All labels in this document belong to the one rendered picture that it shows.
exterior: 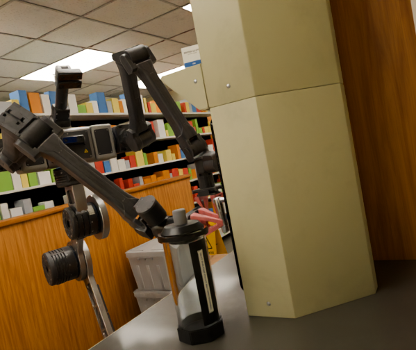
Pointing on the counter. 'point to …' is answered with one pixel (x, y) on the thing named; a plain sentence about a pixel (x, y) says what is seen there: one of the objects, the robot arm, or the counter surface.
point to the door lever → (221, 212)
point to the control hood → (189, 85)
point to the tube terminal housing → (285, 153)
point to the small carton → (191, 55)
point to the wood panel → (389, 127)
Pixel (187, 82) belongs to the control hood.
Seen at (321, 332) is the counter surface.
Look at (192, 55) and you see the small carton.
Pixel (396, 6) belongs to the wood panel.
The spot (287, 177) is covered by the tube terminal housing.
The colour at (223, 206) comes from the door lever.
